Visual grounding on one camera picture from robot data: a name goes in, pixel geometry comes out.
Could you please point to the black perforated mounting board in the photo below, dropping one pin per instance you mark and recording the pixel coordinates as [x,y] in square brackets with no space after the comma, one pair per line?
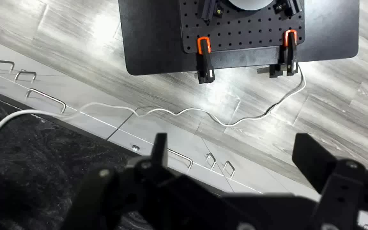
[242,33]

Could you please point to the black base bracket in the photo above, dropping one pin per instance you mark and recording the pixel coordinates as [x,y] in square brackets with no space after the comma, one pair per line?
[287,6]
[209,7]

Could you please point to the round silver drawer lock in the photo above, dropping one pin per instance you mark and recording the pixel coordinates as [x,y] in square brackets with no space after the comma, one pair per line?
[135,147]

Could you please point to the white lower cabinet unit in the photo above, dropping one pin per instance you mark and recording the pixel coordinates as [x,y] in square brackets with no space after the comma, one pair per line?
[158,134]

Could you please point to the small black clip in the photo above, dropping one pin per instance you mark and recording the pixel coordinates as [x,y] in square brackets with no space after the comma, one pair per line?
[273,69]

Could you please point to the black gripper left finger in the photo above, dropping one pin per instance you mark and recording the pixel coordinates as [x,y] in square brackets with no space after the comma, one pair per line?
[158,148]

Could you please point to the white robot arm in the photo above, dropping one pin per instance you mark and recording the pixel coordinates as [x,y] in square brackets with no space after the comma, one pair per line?
[249,4]

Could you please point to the black stone countertop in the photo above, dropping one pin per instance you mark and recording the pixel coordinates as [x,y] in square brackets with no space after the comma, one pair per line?
[30,170]

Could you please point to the orange and black clamp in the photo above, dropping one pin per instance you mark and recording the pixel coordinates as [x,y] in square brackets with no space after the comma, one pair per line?
[204,64]
[291,51]

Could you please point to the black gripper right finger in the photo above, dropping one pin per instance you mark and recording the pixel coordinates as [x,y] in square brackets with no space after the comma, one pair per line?
[315,161]

